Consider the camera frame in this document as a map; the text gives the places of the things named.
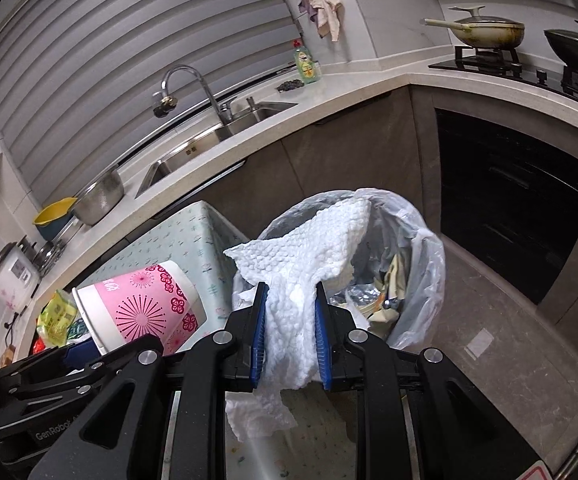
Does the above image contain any lined grey trash bin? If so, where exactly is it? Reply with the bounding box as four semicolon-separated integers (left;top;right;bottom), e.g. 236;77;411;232
231;187;446;352

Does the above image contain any green dish soap bottle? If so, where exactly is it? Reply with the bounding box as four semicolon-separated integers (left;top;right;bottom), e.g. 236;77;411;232
291;38;323;84

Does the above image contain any cream frying pan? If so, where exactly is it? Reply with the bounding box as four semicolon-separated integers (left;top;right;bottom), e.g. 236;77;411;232
424;6;526;51

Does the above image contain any steel mixing bowl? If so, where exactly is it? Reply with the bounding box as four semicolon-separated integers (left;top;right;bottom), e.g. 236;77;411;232
72;162;125;227

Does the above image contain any black built-in oven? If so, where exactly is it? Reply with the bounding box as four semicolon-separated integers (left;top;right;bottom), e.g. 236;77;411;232
434;106;578;306

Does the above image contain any grey base cabinet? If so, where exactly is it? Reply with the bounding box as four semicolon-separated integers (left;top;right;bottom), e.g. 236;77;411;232
209;85;442;241

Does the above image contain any chrome faucet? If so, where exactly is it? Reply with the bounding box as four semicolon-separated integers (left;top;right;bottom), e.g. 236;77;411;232
152;64;242;125

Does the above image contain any beige hanging cloth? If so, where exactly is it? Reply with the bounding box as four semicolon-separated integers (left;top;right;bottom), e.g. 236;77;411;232
305;0;345;43

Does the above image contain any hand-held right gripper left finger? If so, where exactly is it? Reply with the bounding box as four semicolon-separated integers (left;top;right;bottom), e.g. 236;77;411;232
28;281;271;480

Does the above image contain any yellow and blue colander basin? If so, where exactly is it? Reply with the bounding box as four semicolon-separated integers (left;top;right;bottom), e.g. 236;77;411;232
33;197;79;241

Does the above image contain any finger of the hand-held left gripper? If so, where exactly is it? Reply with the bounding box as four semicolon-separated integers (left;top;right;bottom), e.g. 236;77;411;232
0;362;126;413
0;342;105;386

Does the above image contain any white paper towel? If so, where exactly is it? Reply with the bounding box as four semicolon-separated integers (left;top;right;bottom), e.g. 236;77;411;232
223;197;372;443

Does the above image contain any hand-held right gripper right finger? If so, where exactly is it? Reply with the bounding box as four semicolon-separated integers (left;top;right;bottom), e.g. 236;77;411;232
314;281;544;480

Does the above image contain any black power cable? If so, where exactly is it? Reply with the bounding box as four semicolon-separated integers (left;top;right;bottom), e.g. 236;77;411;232
3;310;27;351

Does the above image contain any metal steamer rack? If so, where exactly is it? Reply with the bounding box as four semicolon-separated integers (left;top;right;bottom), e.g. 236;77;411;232
34;240;67;273

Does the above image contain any black gas stove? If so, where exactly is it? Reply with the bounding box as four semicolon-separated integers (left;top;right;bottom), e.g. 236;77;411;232
428;45;578;113

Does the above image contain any grey window blind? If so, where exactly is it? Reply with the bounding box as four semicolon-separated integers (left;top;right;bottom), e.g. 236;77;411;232
0;0;300;203

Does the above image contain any yellow green snack packet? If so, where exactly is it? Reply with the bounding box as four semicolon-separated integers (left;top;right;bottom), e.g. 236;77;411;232
36;289;81;347

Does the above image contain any steel sink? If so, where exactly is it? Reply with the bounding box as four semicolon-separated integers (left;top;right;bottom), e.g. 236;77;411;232
136;101;299;198

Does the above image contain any white rice cooker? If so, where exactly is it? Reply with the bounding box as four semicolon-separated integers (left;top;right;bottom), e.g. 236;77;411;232
0;242;40;311

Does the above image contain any pink paper cup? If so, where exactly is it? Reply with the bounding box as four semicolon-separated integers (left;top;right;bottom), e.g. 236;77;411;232
72;260;207;357

